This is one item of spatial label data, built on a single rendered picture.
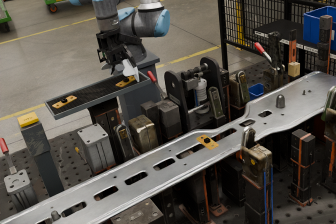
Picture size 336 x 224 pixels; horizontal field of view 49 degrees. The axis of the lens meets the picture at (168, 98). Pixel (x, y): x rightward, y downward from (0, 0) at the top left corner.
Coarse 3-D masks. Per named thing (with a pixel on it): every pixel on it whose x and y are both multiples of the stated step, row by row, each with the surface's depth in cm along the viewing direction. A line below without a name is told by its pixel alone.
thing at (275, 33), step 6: (270, 36) 144; (276, 36) 142; (282, 36) 143; (270, 42) 146; (276, 42) 147; (270, 48) 147; (276, 48) 148; (270, 54) 148; (276, 54) 148; (276, 60) 149; (276, 66) 148; (276, 72) 149
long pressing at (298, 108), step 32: (288, 96) 142; (320, 96) 139; (224, 128) 130; (256, 128) 127; (288, 128) 125; (128, 160) 121; (160, 160) 119; (192, 160) 117; (64, 192) 112; (96, 192) 110; (128, 192) 108
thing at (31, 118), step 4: (32, 112) 127; (20, 116) 125; (24, 116) 125; (28, 116) 124; (32, 116) 124; (36, 116) 124; (20, 120) 123; (24, 120) 122; (28, 120) 122; (32, 120) 122; (36, 120) 123; (20, 124) 121; (24, 124) 121; (28, 124) 122
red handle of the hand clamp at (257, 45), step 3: (255, 42) 156; (255, 45) 155; (258, 45) 155; (258, 48) 154; (261, 48) 154; (261, 51) 154; (264, 51) 154; (264, 54) 153; (267, 54) 153; (267, 57) 152; (270, 57) 152; (267, 60) 153; (270, 60) 151; (270, 63) 152; (279, 69) 150
